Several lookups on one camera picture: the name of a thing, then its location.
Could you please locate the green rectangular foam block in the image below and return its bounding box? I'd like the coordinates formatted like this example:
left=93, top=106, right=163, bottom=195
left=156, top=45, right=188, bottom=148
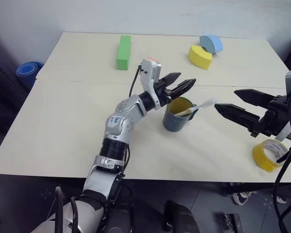
left=116, top=35, right=132, bottom=71

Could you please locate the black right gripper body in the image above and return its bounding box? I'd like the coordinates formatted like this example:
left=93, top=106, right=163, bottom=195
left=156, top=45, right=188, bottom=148
left=250, top=96, right=291, bottom=139

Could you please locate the grey mug yellow inside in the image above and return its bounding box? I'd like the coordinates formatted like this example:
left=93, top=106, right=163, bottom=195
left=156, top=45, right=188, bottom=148
left=162, top=97, right=199, bottom=133

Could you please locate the blue curved foam block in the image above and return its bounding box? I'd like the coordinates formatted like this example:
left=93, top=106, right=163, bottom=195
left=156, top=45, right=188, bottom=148
left=199, top=34, right=224, bottom=54

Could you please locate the dark rounded shape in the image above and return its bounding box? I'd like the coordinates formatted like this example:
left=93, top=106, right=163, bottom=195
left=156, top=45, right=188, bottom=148
left=164, top=200, right=199, bottom=233

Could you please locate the black and white sneaker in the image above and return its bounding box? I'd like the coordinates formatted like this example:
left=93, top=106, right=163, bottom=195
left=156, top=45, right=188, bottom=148
left=232, top=191, right=258, bottom=206

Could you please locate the yellow curved foam block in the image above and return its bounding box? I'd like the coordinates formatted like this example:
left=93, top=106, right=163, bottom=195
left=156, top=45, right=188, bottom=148
left=187, top=45, right=213, bottom=71

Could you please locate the yellow tape roll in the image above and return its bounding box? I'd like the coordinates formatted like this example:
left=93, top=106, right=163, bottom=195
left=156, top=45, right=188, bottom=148
left=252, top=139, right=290, bottom=173

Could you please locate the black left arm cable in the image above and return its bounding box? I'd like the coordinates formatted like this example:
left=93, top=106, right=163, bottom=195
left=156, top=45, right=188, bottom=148
left=129, top=64, right=143, bottom=97

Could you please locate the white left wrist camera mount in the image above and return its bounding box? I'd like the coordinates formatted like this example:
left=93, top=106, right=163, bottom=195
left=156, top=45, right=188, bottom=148
left=139, top=57, right=162, bottom=111

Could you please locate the blue rolled mat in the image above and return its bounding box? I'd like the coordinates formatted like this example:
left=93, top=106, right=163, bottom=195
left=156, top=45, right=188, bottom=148
left=16, top=62, right=44, bottom=84

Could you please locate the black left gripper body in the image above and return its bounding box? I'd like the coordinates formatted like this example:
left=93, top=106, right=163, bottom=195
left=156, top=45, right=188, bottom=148
left=154, top=82, right=173, bottom=107

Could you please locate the white toothbrush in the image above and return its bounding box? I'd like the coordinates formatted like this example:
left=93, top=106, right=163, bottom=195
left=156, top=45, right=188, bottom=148
left=172, top=98, right=218, bottom=116

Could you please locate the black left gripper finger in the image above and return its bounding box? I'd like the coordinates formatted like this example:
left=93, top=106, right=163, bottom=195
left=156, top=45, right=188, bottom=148
left=166, top=78, right=197, bottom=100
left=158, top=72, right=182, bottom=90

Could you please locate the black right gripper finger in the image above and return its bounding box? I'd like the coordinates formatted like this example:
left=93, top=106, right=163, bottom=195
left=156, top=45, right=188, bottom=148
left=214, top=103, right=260, bottom=133
left=234, top=89, right=279, bottom=110

